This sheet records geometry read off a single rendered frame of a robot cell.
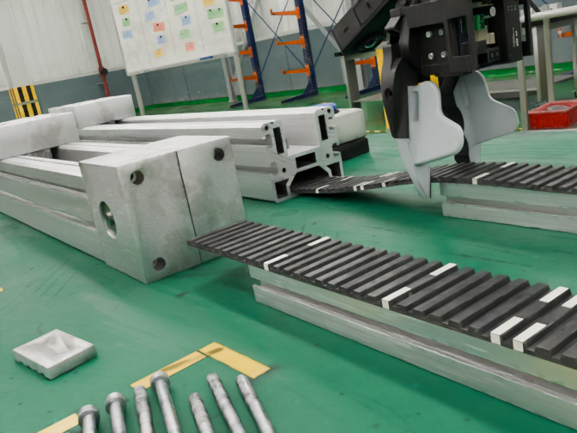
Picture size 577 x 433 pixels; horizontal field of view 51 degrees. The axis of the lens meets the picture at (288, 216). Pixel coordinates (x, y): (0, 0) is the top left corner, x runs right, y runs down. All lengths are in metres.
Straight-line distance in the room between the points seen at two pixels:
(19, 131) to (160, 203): 0.41
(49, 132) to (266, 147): 0.35
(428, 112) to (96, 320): 0.29
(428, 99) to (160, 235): 0.23
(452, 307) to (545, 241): 0.18
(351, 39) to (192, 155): 0.17
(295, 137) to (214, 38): 5.60
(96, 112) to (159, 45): 5.61
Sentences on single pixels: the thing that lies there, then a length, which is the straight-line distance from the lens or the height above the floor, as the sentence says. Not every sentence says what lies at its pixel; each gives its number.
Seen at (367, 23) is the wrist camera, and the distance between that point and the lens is 0.54.
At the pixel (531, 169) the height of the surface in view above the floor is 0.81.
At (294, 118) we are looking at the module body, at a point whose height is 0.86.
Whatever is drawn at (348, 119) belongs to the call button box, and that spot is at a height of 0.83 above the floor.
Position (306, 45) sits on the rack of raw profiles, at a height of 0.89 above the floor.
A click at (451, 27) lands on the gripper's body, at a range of 0.47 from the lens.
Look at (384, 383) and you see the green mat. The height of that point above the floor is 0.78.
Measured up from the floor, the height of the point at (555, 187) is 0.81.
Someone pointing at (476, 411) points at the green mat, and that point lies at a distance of 0.27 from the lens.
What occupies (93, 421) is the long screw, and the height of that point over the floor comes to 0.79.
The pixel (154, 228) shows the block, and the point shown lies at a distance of 0.48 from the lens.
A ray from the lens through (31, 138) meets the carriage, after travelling 0.87.
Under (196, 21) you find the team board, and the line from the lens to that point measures 6.42.
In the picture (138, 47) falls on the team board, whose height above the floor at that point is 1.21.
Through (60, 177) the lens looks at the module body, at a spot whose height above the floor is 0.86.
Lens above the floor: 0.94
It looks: 15 degrees down
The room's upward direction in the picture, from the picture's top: 11 degrees counter-clockwise
